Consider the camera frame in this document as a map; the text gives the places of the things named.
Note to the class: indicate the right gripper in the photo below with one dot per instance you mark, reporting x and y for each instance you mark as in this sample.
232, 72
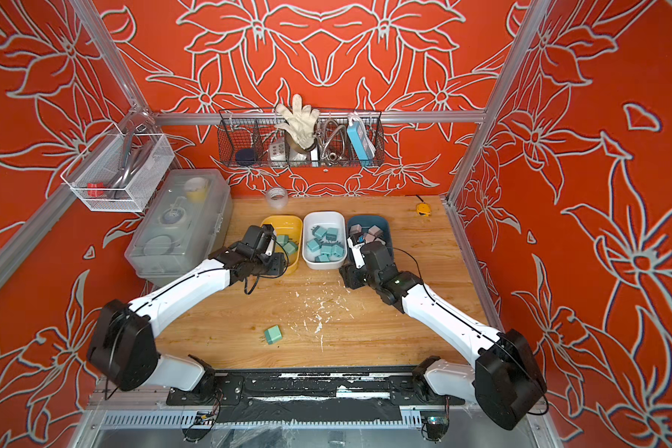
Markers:
349, 275

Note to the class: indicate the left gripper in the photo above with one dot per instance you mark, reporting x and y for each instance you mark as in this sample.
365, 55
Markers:
279, 264

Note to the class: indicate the green plug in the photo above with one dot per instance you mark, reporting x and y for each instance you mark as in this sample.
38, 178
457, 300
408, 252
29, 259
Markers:
273, 335
291, 248
282, 239

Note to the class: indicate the blue plug top pile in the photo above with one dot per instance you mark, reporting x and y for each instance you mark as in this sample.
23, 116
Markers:
319, 232

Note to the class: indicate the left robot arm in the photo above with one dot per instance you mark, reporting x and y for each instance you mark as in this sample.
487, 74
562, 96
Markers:
123, 345

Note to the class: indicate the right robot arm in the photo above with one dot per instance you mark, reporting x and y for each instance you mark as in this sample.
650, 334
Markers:
501, 374

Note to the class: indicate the dark teal storage bin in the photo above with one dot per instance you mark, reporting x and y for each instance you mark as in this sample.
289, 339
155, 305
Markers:
353, 243

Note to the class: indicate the yellow storage bin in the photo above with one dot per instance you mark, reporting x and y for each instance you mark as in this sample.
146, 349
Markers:
288, 229

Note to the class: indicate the white storage bin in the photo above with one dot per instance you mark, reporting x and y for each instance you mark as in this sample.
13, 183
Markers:
327, 219

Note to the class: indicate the clear plastic lidded box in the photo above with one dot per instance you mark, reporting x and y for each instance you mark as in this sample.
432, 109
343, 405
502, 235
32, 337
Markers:
177, 235

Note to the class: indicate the yellow cup in clear box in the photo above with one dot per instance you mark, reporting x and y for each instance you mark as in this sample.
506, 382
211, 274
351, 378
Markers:
196, 189

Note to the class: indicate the light blue box in basket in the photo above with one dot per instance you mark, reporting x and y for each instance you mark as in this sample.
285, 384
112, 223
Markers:
360, 141

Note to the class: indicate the clear tape roll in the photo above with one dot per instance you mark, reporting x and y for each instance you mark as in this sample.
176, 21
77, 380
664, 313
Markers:
277, 198

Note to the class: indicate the yellow tape measure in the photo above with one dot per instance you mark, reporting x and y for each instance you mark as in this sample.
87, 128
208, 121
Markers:
423, 209

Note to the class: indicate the white power strip in basket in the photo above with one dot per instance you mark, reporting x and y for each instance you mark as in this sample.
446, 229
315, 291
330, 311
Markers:
277, 153

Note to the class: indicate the cream rubber glove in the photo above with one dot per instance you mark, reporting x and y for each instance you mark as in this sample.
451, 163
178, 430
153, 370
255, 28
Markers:
299, 121

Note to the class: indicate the red item in white basket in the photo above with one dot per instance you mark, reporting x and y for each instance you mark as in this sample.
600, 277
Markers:
96, 190

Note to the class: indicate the black wire wall basket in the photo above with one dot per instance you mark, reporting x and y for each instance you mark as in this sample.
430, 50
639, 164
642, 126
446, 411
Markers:
244, 136

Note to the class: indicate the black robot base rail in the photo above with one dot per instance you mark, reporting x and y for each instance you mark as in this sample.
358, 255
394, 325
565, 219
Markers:
315, 395

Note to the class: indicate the white wire wall basket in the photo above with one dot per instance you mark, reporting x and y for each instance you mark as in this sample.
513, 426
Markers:
131, 164

